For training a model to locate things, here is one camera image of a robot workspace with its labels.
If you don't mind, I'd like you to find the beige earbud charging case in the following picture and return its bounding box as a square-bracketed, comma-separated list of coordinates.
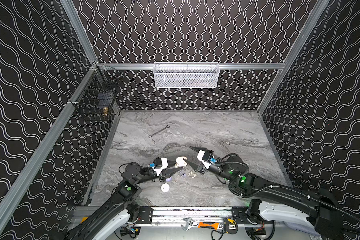
[175, 157, 188, 168]

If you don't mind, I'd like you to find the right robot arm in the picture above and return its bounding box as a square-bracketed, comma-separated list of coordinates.
[188, 147, 360, 240]

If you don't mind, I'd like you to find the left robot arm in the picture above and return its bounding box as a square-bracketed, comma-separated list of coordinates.
[52, 157, 188, 240]

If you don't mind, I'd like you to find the white round earbud case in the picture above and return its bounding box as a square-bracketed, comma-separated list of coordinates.
[161, 183, 170, 193]

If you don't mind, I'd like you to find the silver wrench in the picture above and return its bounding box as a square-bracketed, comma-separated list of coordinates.
[148, 125, 170, 139]

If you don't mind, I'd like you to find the black tape measure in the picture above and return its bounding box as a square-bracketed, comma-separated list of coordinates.
[224, 218, 238, 235]

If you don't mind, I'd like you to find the white mesh basket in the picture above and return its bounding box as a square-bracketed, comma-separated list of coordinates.
[153, 62, 220, 89]

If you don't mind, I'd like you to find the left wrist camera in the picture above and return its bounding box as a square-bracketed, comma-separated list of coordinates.
[149, 158, 168, 177]

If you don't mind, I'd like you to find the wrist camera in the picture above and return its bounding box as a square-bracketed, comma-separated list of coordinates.
[197, 150, 218, 169]
[149, 158, 168, 177]

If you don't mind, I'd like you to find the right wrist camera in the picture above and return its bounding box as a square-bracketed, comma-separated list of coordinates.
[197, 150, 218, 169]

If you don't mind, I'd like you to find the adjustable wrench orange handle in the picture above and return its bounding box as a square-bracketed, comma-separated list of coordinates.
[181, 218, 224, 231]

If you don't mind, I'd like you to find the black wire basket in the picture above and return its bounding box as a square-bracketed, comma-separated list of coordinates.
[74, 66, 125, 122]

